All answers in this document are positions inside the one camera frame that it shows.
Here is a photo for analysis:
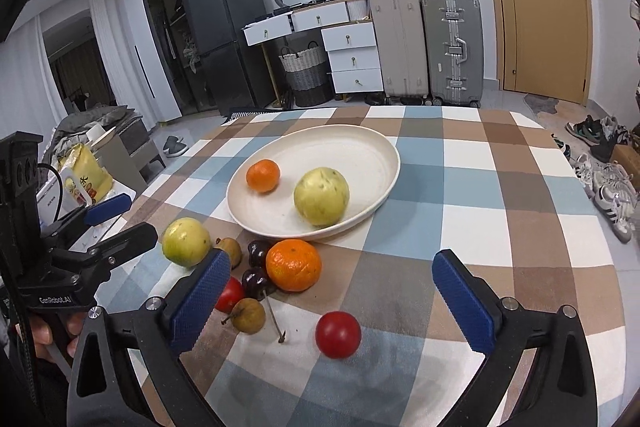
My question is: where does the large yellow-green passion fruit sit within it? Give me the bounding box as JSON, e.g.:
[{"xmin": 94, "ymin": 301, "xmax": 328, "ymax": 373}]
[{"xmin": 160, "ymin": 218, "xmax": 212, "ymax": 268}]

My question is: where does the orange mandarin with stem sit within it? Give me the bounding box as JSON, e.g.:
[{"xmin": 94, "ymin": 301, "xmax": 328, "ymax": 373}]
[{"xmin": 245, "ymin": 159, "xmax": 281, "ymax": 194}]

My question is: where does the red cherry tomato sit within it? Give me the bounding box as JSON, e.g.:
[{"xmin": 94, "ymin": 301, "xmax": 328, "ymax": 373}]
[
  {"xmin": 215, "ymin": 277, "xmax": 245, "ymax": 314},
  {"xmin": 314, "ymin": 311, "xmax": 361, "ymax": 359}
]

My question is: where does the smaller yellow-green passion fruit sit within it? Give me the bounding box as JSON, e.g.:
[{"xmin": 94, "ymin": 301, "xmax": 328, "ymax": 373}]
[{"xmin": 293, "ymin": 167, "xmax": 350, "ymax": 228}]

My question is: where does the left hand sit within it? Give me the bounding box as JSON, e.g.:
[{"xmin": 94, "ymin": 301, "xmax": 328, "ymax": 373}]
[{"xmin": 29, "ymin": 312, "xmax": 87, "ymax": 362}]

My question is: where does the yellow snack bag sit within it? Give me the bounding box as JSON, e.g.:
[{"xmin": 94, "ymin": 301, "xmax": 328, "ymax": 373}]
[{"xmin": 60, "ymin": 144, "xmax": 114, "ymax": 206}]

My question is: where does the brown longan with stem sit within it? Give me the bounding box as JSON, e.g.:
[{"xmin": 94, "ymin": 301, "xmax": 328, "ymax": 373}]
[{"xmin": 221, "ymin": 298, "xmax": 266, "ymax": 335}]

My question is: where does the dark cherry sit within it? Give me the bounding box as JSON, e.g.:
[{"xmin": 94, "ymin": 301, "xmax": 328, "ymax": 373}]
[
  {"xmin": 241, "ymin": 267, "xmax": 286, "ymax": 343},
  {"xmin": 247, "ymin": 239, "xmax": 272, "ymax": 269}
]

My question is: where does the checkered tablecloth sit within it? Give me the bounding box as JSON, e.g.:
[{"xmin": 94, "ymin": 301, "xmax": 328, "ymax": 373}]
[{"xmin": 118, "ymin": 106, "xmax": 626, "ymax": 426}]

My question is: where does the black refrigerator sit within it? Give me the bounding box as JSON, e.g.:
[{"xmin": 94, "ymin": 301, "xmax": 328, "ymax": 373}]
[{"xmin": 182, "ymin": 0, "xmax": 277, "ymax": 116}]

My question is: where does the woven laundry basket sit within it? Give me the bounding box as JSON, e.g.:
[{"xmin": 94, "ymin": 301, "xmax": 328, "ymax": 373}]
[{"xmin": 279, "ymin": 40, "xmax": 334, "ymax": 107}]

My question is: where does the cream round plate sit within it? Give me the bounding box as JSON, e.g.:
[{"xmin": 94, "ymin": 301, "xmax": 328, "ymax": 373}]
[{"xmin": 226, "ymin": 124, "xmax": 400, "ymax": 241}]

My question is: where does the white drawer desk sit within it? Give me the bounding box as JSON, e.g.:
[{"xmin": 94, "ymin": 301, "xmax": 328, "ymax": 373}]
[{"xmin": 243, "ymin": 0, "xmax": 384, "ymax": 94}]

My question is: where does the silver suitcase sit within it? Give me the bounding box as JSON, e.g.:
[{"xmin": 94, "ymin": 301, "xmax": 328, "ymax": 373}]
[{"xmin": 421, "ymin": 0, "xmax": 484, "ymax": 108}]

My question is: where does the beige suitcase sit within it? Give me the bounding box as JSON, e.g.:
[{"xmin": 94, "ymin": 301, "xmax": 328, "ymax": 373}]
[{"xmin": 370, "ymin": 0, "xmax": 430, "ymax": 100}]

